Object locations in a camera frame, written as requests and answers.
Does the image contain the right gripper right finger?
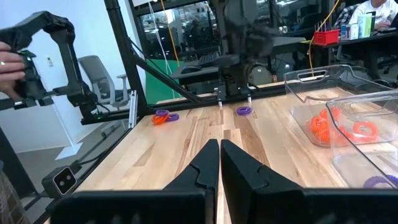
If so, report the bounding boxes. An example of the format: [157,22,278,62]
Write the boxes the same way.
[221,139,398,224]

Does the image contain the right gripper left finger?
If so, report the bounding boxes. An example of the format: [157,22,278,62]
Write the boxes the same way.
[49,139,220,224]

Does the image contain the black computer keyboard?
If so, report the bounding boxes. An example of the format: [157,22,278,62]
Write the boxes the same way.
[198,52,221,67]

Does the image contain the black computer mouse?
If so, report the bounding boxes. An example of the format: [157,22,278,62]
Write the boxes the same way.
[181,64,200,75]

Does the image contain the clear plastic bin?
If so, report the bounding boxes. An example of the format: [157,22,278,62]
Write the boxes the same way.
[283,64,395,149]
[325,90,398,190]

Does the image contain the green panel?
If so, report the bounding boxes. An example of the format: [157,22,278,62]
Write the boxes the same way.
[145,58,185,105]

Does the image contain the grey office desk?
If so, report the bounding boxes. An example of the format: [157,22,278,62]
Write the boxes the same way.
[172,35,308,94]

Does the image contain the red plastic basket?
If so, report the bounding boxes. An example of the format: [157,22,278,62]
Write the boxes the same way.
[312,27,341,46]

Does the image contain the grey office chair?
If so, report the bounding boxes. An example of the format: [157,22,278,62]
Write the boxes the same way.
[77,55,132,110]

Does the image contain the teal white carton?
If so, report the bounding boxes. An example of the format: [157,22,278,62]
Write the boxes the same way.
[356,12,374,39]

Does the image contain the person's hand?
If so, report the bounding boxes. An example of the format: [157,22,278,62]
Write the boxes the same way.
[0,41,26,101]

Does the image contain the yellow power cable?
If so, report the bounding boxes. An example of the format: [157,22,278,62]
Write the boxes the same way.
[159,0,181,68]
[307,0,340,77]

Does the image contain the silver aluminium bracket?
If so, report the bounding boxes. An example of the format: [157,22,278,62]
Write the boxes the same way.
[128,89,139,129]

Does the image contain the black depth camera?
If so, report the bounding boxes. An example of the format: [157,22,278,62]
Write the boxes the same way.
[41,164,82,200]

